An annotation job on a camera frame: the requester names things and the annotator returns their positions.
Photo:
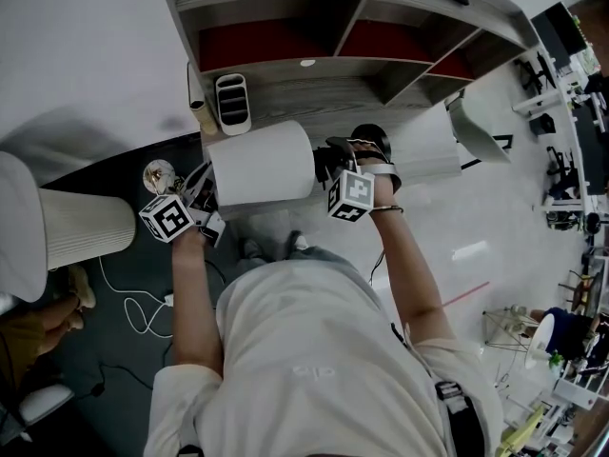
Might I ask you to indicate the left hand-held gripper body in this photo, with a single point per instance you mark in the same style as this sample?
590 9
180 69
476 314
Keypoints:
167 219

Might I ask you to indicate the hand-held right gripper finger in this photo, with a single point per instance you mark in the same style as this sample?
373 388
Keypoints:
322 165

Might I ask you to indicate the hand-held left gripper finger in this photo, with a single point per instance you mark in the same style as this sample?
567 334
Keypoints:
196 175

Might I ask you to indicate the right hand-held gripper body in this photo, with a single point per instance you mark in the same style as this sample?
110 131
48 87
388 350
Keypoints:
351 194

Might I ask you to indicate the white shade table lamp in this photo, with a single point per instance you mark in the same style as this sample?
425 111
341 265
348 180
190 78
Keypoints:
261 160

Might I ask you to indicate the person's left forearm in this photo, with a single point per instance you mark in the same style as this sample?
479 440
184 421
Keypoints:
192 298

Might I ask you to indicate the person's right forearm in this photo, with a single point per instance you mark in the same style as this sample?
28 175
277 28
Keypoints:
404 264

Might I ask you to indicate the person's right hand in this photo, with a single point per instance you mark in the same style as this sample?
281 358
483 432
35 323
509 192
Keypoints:
365 150

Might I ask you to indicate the gold glass ornament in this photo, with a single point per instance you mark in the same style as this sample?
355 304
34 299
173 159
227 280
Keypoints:
159 175

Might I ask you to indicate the beige ribbed cylinder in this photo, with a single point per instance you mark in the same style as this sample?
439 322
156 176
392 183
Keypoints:
208 119

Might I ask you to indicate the grey wooden desk with shelves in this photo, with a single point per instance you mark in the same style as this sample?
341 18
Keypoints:
333 94

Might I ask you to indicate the white slotted pen holder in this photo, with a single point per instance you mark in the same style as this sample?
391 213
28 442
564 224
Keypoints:
232 105

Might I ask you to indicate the white power adapter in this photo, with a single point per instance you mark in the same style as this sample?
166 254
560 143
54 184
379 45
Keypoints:
169 299

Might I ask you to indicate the white ribbed floor lampshade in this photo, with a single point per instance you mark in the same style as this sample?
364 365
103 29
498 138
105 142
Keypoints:
88 229

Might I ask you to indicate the person's grey shoes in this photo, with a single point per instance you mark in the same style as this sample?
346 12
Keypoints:
252 248

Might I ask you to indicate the white round disc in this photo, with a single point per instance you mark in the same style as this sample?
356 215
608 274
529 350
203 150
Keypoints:
308 63

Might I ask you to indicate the grey shell chair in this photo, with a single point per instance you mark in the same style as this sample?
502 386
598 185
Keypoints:
476 129

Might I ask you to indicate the white cushioned furniture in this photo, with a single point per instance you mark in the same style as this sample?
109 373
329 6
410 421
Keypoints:
19 226

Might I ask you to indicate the person's white shirt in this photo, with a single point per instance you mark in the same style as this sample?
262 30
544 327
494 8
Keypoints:
309 374

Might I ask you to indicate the black waste bin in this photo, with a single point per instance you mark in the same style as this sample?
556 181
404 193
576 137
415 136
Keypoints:
541 125

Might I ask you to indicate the black office chair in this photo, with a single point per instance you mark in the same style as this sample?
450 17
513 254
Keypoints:
561 172
535 74

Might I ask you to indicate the white stool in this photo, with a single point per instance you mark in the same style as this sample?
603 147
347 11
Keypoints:
45 405

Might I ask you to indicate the white round side table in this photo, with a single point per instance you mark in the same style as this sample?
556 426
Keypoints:
542 341

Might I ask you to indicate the white office desk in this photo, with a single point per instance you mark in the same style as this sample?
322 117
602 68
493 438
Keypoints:
587 126

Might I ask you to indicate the black monitor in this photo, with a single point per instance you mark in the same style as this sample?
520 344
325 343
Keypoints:
559 33

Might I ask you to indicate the yellow green chair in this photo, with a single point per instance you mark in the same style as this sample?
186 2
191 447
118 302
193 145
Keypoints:
521 433

